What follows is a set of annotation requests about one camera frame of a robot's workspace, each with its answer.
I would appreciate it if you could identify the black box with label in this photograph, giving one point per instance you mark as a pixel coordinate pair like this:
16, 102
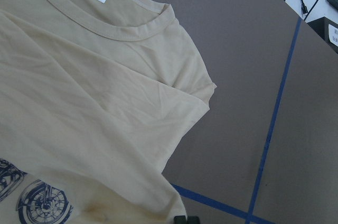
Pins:
327, 30

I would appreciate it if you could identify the cream long-sleeve graphic shirt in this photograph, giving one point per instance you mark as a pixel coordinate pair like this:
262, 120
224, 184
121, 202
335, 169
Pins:
95, 97

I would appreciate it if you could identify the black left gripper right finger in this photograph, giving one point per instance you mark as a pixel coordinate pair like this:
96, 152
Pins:
192, 220

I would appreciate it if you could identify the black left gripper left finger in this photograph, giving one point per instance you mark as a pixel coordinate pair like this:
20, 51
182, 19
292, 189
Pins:
180, 220

